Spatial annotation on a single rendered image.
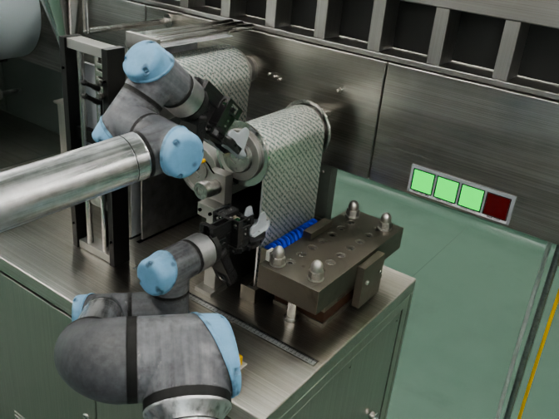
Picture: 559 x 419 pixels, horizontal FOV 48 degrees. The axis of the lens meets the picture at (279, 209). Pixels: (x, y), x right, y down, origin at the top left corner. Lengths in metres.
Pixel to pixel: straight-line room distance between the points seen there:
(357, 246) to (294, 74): 0.47
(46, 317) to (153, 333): 0.88
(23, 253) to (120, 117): 0.74
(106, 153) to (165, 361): 0.31
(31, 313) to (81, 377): 0.91
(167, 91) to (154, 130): 0.13
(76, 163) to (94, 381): 0.29
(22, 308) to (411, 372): 1.67
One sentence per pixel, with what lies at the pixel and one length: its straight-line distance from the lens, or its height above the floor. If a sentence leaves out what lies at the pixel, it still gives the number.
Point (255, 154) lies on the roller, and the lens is 1.35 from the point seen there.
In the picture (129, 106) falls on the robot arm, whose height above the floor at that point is 1.43.
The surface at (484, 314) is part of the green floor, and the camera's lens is 3.32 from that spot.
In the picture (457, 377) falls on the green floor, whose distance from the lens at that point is 2.88.
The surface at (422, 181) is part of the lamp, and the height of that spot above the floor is 1.19.
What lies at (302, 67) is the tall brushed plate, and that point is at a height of 1.38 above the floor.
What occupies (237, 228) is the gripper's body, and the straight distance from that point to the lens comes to 1.30.
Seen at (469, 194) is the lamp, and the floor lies 1.19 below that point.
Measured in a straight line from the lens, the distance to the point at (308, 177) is 1.53.
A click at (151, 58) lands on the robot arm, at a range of 1.07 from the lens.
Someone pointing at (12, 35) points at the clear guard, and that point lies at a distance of 2.14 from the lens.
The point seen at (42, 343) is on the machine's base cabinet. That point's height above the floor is 0.67.
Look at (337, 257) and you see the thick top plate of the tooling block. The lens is 1.47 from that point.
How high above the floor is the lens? 1.77
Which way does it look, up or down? 26 degrees down
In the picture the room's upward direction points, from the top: 5 degrees clockwise
